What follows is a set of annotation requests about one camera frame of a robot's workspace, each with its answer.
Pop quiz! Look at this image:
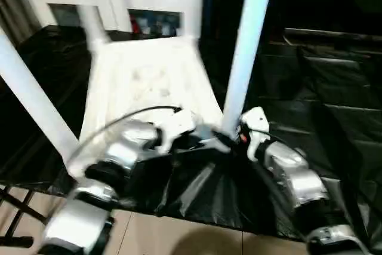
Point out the white plastic table leg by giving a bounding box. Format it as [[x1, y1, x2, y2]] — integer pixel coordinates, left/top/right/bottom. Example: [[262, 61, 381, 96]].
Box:
[[181, 0, 201, 39], [76, 0, 110, 48], [0, 26, 80, 175], [222, 0, 277, 136]]

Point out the long black rail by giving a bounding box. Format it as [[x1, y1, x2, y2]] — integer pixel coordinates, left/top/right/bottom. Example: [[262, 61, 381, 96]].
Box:
[[283, 27, 382, 47]]

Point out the white plastic table top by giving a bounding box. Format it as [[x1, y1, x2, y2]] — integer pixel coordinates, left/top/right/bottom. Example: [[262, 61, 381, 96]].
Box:
[[73, 35, 230, 178]]

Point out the black plastic mat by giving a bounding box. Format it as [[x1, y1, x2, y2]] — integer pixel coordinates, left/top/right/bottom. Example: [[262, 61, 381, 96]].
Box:
[[0, 24, 382, 255]]

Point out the black metal frame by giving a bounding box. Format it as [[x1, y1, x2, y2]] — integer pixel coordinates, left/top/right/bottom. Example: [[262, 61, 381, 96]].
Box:
[[0, 186, 48, 247]]

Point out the beige curtain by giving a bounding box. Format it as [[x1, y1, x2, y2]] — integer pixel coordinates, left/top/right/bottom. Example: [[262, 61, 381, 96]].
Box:
[[0, 0, 41, 47]]

